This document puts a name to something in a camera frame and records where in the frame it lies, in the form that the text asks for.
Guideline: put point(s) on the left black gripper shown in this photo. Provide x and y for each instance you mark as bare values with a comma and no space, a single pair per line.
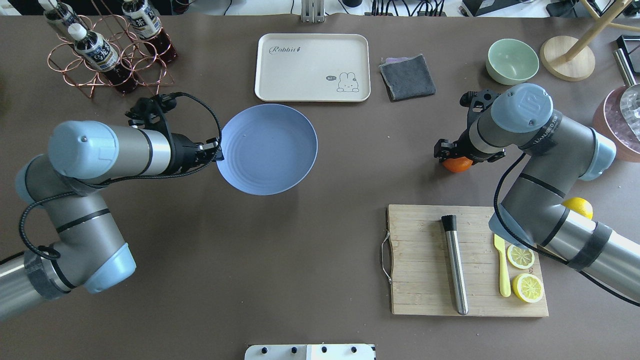
183,152

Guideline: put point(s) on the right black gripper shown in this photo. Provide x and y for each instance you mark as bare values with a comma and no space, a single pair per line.
463,142

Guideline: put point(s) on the orange fruit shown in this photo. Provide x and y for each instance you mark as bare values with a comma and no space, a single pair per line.
457,165

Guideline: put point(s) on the blue plate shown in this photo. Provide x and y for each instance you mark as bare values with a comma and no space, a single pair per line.
267,149

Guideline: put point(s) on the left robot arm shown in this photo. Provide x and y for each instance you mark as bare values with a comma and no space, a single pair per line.
70,235

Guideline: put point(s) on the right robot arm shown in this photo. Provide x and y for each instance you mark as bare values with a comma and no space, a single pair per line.
561,151

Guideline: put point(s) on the steel knife sharpener rod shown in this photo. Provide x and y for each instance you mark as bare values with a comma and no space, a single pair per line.
449,223

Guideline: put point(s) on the grey folded cloth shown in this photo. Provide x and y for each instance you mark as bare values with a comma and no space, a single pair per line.
407,77

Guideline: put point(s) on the mint green bowl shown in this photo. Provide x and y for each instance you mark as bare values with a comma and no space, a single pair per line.
511,62

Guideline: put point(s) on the cream serving tray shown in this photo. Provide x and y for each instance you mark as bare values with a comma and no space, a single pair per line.
312,67

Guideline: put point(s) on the lemon slice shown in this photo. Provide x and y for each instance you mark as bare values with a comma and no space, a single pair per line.
528,288
520,258

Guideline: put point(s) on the wooden cutting board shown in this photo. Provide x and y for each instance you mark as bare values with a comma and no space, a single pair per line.
420,270

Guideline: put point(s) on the dark bottle white cap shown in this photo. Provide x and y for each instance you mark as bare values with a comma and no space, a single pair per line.
148,28

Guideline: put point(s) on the yellow lemon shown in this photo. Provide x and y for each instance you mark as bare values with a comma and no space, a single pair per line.
579,205

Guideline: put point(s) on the yellow plastic knife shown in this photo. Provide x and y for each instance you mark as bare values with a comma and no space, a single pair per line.
503,274

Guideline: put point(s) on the wooden stand base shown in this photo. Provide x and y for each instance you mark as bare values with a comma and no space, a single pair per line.
571,59

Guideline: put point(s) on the pink bowl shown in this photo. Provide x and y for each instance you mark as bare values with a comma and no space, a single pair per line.
609,121

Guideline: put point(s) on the metal ice scoop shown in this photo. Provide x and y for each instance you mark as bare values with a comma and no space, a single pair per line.
629,103

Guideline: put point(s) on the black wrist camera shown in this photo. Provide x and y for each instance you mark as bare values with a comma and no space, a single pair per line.
148,112
477,102

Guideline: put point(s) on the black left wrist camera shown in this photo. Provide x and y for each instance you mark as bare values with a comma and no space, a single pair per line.
148,112

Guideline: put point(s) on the copper wire bottle rack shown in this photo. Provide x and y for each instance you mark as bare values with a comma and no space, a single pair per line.
135,56

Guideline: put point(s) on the white camera pillar base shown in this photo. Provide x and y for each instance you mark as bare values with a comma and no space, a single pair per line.
322,351

